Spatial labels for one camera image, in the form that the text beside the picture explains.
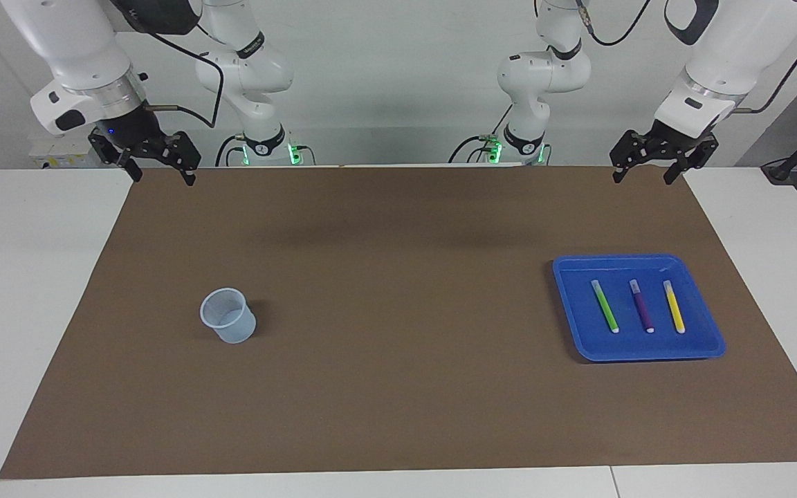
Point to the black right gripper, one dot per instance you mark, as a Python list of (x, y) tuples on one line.
[(132, 131)]

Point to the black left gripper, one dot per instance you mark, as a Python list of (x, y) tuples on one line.
[(672, 144)]

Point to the yellow marker pen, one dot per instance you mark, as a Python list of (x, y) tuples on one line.
[(674, 308)]

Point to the purple marker pen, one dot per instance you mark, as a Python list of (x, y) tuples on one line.
[(642, 308)]

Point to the green marker pen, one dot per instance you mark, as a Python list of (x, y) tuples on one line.
[(605, 306)]

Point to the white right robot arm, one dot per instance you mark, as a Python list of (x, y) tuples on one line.
[(80, 41)]

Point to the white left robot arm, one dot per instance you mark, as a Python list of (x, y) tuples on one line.
[(737, 41)]

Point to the blue plastic tray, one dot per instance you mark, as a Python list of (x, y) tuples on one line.
[(578, 311)]

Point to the translucent plastic cup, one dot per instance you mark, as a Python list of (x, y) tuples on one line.
[(236, 332)]

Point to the brown table mat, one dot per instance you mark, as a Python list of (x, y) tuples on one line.
[(398, 387)]

